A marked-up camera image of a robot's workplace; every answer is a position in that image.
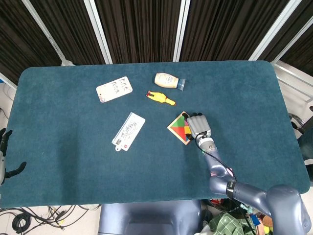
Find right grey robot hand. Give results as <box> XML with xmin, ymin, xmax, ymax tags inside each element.
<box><xmin>185</xmin><ymin>112</ymin><xmax>212</xmax><ymax>141</ymax></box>

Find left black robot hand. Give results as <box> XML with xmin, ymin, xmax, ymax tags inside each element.
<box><xmin>0</xmin><ymin>127</ymin><xmax>27</xmax><ymax>186</ymax></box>

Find orange tangram triangle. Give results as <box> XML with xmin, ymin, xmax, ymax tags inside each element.
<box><xmin>170</xmin><ymin>127</ymin><xmax>187</xmax><ymax>142</ymax></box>

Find green tangram triangle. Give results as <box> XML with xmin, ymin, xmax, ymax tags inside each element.
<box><xmin>170</xmin><ymin>114</ymin><xmax>188</xmax><ymax>128</ymax></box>

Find wooden tangram tray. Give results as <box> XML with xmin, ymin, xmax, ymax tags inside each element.
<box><xmin>167</xmin><ymin>111</ymin><xmax>196</xmax><ymax>145</ymax></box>

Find yellow rubber chicken toy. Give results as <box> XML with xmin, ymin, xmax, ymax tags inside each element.
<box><xmin>146</xmin><ymin>90</ymin><xmax>177</xmax><ymax>106</ymax></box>

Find cream mayonnaise bottle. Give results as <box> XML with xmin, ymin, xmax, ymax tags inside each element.
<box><xmin>154</xmin><ymin>72</ymin><xmax>186</xmax><ymax>92</ymax></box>

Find white printed pencil pouch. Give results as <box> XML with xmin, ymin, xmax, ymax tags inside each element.
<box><xmin>112</xmin><ymin>112</ymin><xmax>146</xmax><ymax>152</ymax></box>

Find teal felt table cover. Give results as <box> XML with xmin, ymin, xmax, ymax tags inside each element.
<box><xmin>0</xmin><ymin>60</ymin><xmax>311</xmax><ymax>208</ymax></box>

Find white printed sticker card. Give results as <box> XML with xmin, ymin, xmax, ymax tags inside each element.
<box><xmin>95</xmin><ymin>76</ymin><xmax>133</xmax><ymax>103</ymax></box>

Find black pleated curtain panel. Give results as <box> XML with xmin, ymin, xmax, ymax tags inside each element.
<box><xmin>31</xmin><ymin>0</ymin><xmax>106</xmax><ymax>66</ymax></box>
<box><xmin>179</xmin><ymin>0</ymin><xmax>292</xmax><ymax>62</ymax></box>
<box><xmin>94</xmin><ymin>0</ymin><xmax>183</xmax><ymax>64</ymax></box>
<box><xmin>259</xmin><ymin>0</ymin><xmax>313</xmax><ymax>76</ymax></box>
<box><xmin>0</xmin><ymin>0</ymin><xmax>62</xmax><ymax>84</ymax></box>

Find green checkered cloth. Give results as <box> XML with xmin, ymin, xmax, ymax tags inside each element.
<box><xmin>207</xmin><ymin>211</ymin><xmax>257</xmax><ymax>235</ymax></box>

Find blue-grey robot torso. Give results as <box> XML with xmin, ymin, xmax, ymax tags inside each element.
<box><xmin>97</xmin><ymin>199</ymin><xmax>203</xmax><ymax>235</ymax></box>

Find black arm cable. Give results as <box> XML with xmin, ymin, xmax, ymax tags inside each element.
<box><xmin>195</xmin><ymin>138</ymin><xmax>237</xmax><ymax>183</ymax></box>

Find black coiled floor cable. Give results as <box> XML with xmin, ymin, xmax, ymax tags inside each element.
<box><xmin>12</xmin><ymin>212</ymin><xmax>32</xmax><ymax>233</ymax></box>

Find tangled black floor cables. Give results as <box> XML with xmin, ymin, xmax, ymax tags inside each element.
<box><xmin>0</xmin><ymin>204</ymin><xmax>100</xmax><ymax>232</ymax></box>

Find aluminium frame post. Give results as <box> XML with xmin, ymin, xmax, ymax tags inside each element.
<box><xmin>21</xmin><ymin>0</ymin><xmax>68</xmax><ymax>65</ymax></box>
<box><xmin>248</xmin><ymin>0</ymin><xmax>299</xmax><ymax>61</ymax></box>
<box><xmin>270</xmin><ymin>18</ymin><xmax>313</xmax><ymax>64</ymax></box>
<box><xmin>172</xmin><ymin>0</ymin><xmax>191</xmax><ymax>62</ymax></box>
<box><xmin>83</xmin><ymin>0</ymin><xmax>113</xmax><ymax>65</ymax></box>

